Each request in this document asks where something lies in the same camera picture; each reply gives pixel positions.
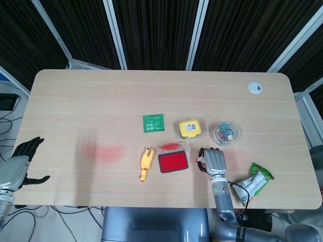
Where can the white blue frame rail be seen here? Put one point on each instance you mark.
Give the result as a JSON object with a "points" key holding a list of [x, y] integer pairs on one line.
{"points": [[15, 79]]}

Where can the red ink pad case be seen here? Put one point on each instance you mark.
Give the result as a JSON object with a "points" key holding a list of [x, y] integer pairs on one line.
{"points": [[174, 162]]}

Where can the white partition post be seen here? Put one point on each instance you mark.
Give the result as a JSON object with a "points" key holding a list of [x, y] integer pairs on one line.
{"points": [[295, 40], [51, 29], [196, 32], [114, 32]]}

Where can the grey robot torso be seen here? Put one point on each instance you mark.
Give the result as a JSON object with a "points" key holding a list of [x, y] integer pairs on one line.
{"points": [[154, 224]]}

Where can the right black grey robot hand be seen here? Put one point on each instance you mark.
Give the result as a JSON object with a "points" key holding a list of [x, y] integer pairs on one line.
{"points": [[215, 161]]}

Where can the green white snack bag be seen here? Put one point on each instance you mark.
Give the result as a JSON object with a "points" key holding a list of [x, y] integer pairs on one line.
{"points": [[252, 185]]}

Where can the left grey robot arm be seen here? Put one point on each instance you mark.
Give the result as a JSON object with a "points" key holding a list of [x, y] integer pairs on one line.
{"points": [[4, 203]]}

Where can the yellow rubber chicken toy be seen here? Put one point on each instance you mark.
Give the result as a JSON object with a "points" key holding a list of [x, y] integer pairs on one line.
{"points": [[146, 161]]}

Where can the clear jar of clips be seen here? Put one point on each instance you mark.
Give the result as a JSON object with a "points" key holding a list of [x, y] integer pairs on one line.
{"points": [[225, 133]]}

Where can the yellow lidded box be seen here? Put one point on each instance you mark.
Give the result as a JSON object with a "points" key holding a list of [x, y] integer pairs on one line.
{"points": [[189, 128]]}

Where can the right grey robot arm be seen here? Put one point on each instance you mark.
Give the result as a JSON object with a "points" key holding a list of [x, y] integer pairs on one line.
{"points": [[225, 204]]}

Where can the left black grey robot hand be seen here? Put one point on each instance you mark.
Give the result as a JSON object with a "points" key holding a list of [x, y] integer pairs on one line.
{"points": [[12, 169]]}

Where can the green square sachet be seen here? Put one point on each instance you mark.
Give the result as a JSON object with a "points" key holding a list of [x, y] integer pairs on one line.
{"points": [[153, 123]]}

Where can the black flat device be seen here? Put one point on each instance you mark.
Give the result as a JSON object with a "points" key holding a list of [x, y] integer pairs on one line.
{"points": [[7, 102]]}

